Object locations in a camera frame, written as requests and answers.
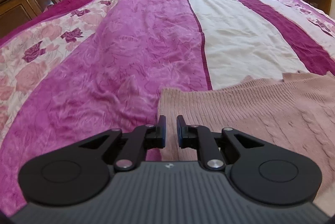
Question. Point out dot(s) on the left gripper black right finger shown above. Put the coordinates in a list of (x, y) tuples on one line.
[(259, 170)]

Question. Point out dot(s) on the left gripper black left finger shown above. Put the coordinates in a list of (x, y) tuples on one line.
[(80, 171)]

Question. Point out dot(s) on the pink knitted sweater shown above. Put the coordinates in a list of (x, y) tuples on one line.
[(295, 112)]

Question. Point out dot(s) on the magenta and white floral bedspread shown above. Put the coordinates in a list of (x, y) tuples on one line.
[(68, 76)]

